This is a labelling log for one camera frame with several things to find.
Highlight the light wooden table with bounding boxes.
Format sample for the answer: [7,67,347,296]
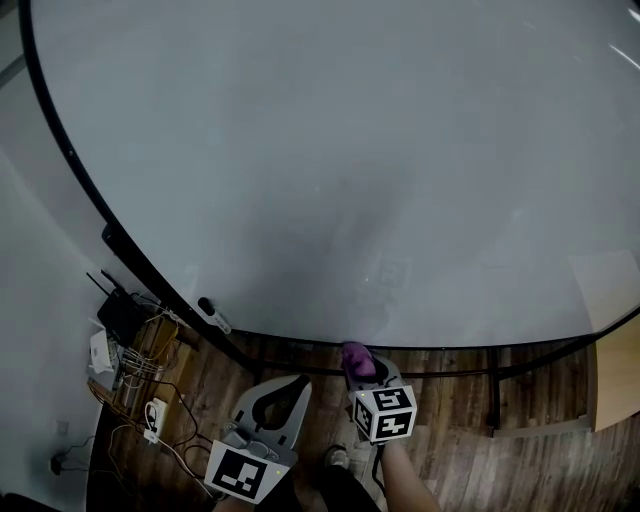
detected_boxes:
[491,319,640,440]

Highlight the stack of cardboard boxes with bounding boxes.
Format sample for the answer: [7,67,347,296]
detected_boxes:
[85,319,195,424]

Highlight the white power strip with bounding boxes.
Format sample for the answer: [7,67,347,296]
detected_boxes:
[143,397,170,445]

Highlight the white whiteboard marker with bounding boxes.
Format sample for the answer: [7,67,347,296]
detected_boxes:
[197,296,233,335]

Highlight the grey sneaker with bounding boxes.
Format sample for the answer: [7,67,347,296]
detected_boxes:
[323,444,351,470]

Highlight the black router with antennas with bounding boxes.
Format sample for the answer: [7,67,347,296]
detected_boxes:
[84,269,151,350]

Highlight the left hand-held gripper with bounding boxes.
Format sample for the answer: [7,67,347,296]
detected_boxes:
[203,373,314,505]

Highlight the person's black trousers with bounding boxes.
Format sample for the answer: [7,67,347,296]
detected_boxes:
[292,462,384,512]

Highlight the white network device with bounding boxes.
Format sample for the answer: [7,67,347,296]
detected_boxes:
[87,329,122,377]

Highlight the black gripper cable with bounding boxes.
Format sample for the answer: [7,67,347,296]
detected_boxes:
[368,442,390,501]

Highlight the purple microfibre cloth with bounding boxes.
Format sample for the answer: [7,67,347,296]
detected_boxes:
[340,341,378,381]

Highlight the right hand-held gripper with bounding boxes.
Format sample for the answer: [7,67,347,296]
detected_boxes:
[343,351,419,446]

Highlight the large whiteboard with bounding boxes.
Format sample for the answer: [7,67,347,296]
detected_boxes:
[17,0,640,351]

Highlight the person's right forearm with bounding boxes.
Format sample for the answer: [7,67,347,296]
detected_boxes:
[373,438,444,512]

